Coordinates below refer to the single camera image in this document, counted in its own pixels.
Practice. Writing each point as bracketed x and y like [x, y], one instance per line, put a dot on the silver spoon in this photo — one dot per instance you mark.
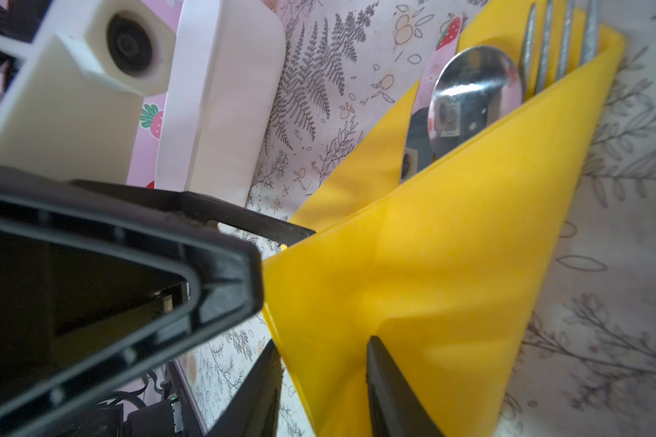
[477, 87]

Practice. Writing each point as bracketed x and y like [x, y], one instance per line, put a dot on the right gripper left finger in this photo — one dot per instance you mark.
[254, 410]

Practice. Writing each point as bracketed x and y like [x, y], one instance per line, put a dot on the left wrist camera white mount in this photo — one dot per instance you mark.
[72, 110]

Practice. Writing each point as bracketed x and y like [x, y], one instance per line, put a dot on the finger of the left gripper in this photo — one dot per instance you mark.
[203, 209]
[94, 291]

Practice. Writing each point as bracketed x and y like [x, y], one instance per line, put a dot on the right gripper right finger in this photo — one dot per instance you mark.
[394, 409]

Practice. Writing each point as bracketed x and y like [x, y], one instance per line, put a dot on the white rectangular tray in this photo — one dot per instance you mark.
[225, 72]

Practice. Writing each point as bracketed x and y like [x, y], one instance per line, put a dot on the yellow paper napkin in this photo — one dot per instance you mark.
[445, 268]

